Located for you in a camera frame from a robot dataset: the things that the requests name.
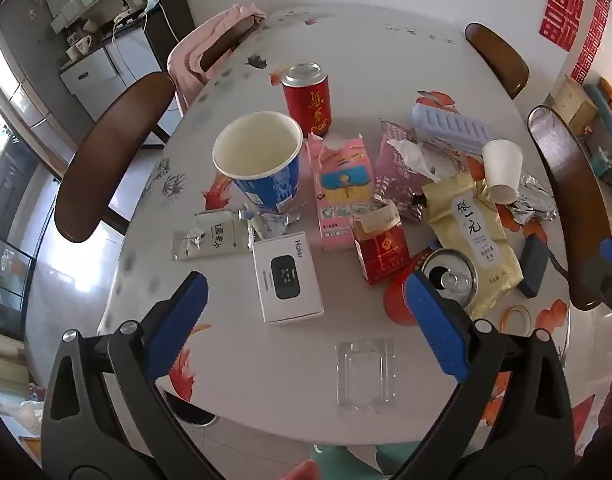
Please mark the clear plastic blister tray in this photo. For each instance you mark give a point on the clear plastic blister tray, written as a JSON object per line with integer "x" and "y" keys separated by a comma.
{"x": 347, "y": 360}

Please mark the pink cloth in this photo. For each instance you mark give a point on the pink cloth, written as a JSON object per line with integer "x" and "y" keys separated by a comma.
{"x": 186, "y": 80}

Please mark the white sachet packet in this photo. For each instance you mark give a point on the white sachet packet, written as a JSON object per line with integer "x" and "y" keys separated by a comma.
{"x": 221, "y": 241}

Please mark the small wooden drawer box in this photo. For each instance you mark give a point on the small wooden drawer box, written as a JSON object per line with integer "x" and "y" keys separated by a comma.
{"x": 575, "y": 105}

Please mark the red paper wall decoration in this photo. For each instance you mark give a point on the red paper wall decoration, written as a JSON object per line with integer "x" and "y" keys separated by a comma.
{"x": 563, "y": 5}
{"x": 591, "y": 35}

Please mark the small silver foil wrapper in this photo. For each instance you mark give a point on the small silver foil wrapper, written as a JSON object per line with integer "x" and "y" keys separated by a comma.
{"x": 273, "y": 222}

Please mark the clear tape roll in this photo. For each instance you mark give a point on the clear tape roll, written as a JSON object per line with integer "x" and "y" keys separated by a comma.
{"x": 505, "y": 313}

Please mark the crumpled aluminium foil sheet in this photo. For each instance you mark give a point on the crumpled aluminium foil sheet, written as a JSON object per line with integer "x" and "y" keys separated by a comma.
{"x": 533, "y": 200}

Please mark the blue instant noodle cup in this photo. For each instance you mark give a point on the blue instant noodle cup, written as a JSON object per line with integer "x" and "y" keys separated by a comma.
{"x": 271, "y": 185}

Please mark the brown wooden chair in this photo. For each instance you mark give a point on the brown wooden chair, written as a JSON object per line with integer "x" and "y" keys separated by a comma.
{"x": 500, "y": 60}
{"x": 111, "y": 150}
{"x": 565, "y": 185}
{"x": 221, "y": 45}

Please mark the red cigarette box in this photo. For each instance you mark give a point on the red cigarette box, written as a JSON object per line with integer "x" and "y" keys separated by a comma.
{"x": 380, "y": 255}

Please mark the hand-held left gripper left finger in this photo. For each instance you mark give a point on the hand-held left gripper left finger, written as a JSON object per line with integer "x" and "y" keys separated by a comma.
{"x": 181, "y": 320}

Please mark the red drink can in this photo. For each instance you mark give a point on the red drink can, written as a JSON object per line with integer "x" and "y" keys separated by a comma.
{"x": 398, "y": 302}
{"x": 308, "y": 105}

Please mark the white mug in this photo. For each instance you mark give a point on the white mug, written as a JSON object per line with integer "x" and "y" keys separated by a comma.
{"x": 78, "y": 46}

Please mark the white paper cup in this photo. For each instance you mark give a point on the white paper cup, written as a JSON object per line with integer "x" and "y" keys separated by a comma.
{"x": 503, "y": 170}

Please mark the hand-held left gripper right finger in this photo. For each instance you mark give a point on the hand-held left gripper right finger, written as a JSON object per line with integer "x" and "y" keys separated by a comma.
{"x": 435, "y": 330}

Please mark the gold tea bag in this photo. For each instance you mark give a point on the gold tea bag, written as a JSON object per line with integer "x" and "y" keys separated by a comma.
{"x": 470, "y": 230}

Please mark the white cabinet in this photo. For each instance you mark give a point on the white cabinet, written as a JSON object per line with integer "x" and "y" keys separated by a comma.
{"x": 101, "y": 75}

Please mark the white cardboard box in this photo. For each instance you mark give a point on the white cardboard box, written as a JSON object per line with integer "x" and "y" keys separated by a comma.
{"x": 291, "y": 300}

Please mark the person's teal clothing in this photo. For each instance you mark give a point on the person's teal clothing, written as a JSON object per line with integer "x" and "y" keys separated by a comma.
{"x": 356, "y": 465}

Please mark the pink carton box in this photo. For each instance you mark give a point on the pink carton box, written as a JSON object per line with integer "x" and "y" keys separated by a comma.
{"x": 336, "y": 210}

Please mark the dark blue rectangular block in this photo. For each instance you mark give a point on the dark blue rectangular block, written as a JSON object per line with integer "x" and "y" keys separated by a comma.
{"x": 533, "y": 265}

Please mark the pink foil snack bag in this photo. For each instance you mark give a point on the pink foil snack bag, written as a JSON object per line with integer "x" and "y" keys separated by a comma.
{"x": 395, "y": 175}

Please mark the lavender plastic tray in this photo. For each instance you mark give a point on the lavender plastic tray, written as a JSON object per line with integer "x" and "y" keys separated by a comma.
{"x": 450, "y": 127}

